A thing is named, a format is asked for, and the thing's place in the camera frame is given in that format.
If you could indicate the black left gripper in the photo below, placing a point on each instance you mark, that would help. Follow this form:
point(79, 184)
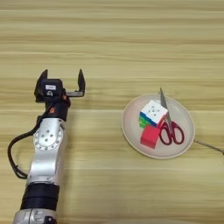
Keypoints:
point(58, 109)

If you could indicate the red cube block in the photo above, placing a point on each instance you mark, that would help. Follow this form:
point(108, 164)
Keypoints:
point(150, 137)

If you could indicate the black box with white label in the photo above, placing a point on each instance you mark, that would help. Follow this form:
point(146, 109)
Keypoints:
point(52, 88)

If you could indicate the beige round plate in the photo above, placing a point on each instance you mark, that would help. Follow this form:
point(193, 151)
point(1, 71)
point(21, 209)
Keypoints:
point(131, 134)

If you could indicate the multicoloured puzzle cube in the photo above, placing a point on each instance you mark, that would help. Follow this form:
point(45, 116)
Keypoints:
point(153, 113)

